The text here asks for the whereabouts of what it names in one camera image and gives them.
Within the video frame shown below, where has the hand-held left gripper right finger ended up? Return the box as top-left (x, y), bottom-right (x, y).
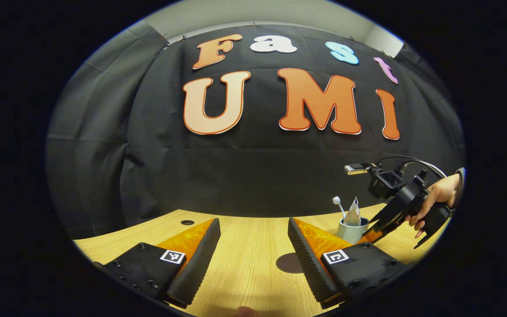
top-left (288, 217), bottom-right (408, 310)

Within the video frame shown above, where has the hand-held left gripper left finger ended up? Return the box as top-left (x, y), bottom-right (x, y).
top-left (93, 218), bottom-right (221, 309)

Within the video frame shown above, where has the dark round coaster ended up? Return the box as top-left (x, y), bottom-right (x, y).
top-left (276, 253), bottom-right (307, 274)

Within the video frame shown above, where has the pale green cup wooden handle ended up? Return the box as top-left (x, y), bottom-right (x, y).
top-left (336, 218), bottom-right (370, 244)

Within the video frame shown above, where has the white toothpaste tube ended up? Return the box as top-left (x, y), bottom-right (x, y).
top-left (344, 197), bottom-right (362, 227)

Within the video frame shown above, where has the white toothbrush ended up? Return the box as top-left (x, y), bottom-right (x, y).
top-left (333, 196), bottom-right (347, 221)

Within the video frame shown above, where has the wooden desktop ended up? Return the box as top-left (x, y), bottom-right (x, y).
top-left (73, 203), bottom-right (452, 317)

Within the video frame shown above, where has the black backdrop cloth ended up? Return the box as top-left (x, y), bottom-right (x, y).
top-left (44, 22), bottom-right (465, 240)

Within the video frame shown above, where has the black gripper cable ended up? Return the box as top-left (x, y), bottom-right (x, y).
top-left (379, 156), bottom-right (448, 179)

